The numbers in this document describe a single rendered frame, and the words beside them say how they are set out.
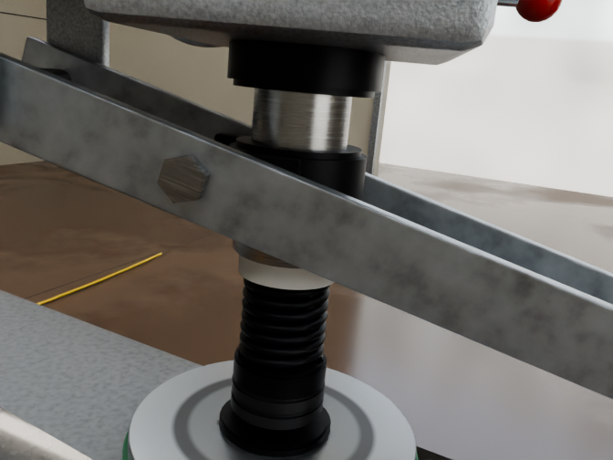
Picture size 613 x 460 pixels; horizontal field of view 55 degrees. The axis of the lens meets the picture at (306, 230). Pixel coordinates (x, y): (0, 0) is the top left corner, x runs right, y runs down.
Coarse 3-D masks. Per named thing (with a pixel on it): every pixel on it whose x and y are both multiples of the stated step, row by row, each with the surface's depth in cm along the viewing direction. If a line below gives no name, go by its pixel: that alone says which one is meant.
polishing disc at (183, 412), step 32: (192, 384) 49; (224, 384) 50; (352, 384) 52; (160, 416) 44; (192, 416) 45; (352, 416) 47; (384, 416) 47; (128, 448) 41; (160, 448) 41; (192, 448) 41; (224, 448) 41; (320, 448) 42; (352, 448) 43; (384, 448) 43; (416, 448) 44
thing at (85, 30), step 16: (48, 0) 47; (64, 0) 47; (80, 0) 47; (48, 16) 47; (64, 16) 47; (80, 16) 47; (96, 16) 47; (48, 32) 48; (64, 32) 47; (80, 32) 47; (96, 32) 47; (64, 48) 48; (80, 48) 48; (96, 48) 47
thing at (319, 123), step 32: (256, 96) 38; (288, 96) 36; (320, 96) 36; (256, 128) 38; (288, 128) 36; (320, 128) 36; (288, 160) 35; (320, 160) 36; (352, 160) 37; (352, 192) 38; (256, 256) 38
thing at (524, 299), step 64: (0, 64) 35; (64, 64) 46; (0, 128) 36; (64, 128) 35; (128, 128) 35; (192, 128) 45; (128, 192) 36; (192, 192) 34; (256, 192) 34; (320, 192) 34; (384, 192) 44; (320, 256) 35; (384, 256) 34; (448, 256) 34; (512, 256) 44; (448, 320) 35; (512, 320) 34; (576, 320) 33
